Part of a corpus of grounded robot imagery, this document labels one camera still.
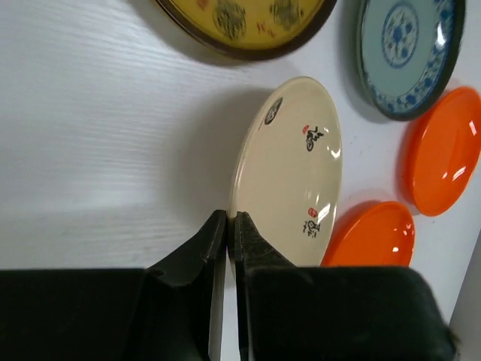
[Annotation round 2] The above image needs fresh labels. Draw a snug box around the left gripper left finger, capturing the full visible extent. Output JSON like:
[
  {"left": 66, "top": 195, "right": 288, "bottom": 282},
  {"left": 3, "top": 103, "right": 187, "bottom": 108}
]
[{"left": 1, "top": 210, "right": 227, "bottom": 360}]

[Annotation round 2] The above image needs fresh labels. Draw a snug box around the cream plate with motifs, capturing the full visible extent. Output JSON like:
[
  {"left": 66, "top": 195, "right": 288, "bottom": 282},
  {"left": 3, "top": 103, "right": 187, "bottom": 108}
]
[{"left": 228, "top": 77, "right": 343, "bottom": 267}]

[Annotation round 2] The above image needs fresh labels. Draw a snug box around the orange plate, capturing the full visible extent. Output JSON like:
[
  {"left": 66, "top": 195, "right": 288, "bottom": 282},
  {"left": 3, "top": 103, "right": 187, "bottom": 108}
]
[
  {"left": 321, "top": 201, "right": 416, "bottom": 267},
  {"left": 398, "top": 86, "right": 480, "bottom": 217}
]

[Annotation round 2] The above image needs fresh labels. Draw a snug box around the yellow patterned plate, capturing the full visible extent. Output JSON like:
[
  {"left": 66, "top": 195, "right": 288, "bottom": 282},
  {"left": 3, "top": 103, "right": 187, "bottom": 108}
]
[{"left": 157, "top": 0, "right": 337, "bottom": 61}]

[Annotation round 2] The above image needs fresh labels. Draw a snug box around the blue white patterned plate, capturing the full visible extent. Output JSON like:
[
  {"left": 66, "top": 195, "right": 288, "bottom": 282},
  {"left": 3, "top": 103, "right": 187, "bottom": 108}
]
[{"left": 355, "top": 0, "right": 467, "bottom": 121}]

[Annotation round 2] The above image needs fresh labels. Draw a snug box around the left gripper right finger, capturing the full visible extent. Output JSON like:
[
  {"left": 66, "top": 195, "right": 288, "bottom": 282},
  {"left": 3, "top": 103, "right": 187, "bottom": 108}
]
[{"left": 233, "top": 212, "right": 458, "bottom": 360}]

